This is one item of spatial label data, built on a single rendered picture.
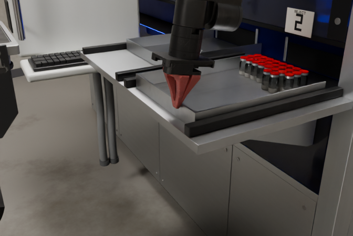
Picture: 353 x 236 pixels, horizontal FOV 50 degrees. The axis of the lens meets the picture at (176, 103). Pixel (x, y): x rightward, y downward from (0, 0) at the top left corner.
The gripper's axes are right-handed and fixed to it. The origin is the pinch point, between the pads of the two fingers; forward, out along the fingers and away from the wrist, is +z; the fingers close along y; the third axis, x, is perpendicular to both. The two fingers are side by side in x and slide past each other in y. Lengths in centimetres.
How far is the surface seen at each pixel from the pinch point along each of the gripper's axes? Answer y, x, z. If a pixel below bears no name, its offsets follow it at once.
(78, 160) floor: 28, 142, 86
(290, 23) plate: 35.8, 9.8, -16.3
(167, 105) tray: 0.9, 4.5, 2.0
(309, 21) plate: 35.6, 3.8, -17.7
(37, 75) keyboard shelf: -12, 67, 13
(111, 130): 29, 99, 49
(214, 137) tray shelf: 2.7, -9.6, 3.1
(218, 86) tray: 17.6, 10.4, 0.0
